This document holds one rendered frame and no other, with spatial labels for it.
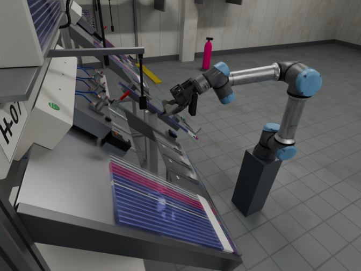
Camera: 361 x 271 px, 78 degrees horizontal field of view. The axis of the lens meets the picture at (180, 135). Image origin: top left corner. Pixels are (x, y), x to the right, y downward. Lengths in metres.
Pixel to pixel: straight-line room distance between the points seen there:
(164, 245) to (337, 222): 1.81
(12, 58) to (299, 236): 1.93
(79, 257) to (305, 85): 1.19
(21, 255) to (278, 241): 1.69
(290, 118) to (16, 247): 1.20
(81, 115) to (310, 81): 0.98
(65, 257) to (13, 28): 0.85
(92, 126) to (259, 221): 1.55
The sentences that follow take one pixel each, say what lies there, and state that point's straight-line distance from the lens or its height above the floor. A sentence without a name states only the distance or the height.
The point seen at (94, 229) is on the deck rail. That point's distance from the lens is 0.48.
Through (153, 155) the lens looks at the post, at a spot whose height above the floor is 0.51.
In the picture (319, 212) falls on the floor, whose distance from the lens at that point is 2.24.
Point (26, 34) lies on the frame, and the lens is 0.39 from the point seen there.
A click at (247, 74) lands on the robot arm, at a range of 1.23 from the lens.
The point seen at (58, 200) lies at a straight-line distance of 0.49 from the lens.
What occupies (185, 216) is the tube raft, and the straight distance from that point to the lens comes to 0.76.
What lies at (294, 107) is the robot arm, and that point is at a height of 1.00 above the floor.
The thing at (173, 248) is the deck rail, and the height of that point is 0.96.
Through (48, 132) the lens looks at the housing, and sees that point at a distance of 0.56.
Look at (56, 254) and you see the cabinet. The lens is 1.08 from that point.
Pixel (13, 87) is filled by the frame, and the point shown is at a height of 1.39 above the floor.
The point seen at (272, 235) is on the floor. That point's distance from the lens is 1.92.
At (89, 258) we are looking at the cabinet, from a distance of 1.03.
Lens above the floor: 1.51
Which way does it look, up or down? 35 degrees down
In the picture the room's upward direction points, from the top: 4 degrees clockwise
